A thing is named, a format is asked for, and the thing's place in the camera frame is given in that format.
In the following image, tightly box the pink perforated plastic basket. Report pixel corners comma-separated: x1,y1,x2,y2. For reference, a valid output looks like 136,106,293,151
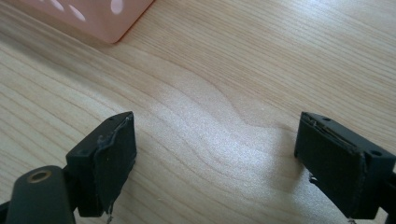
19,0,156,44

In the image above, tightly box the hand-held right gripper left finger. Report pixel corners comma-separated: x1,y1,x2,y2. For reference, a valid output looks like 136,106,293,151
65,111,138,218

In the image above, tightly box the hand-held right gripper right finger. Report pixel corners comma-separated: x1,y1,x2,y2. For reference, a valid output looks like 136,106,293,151
293,111,396,220

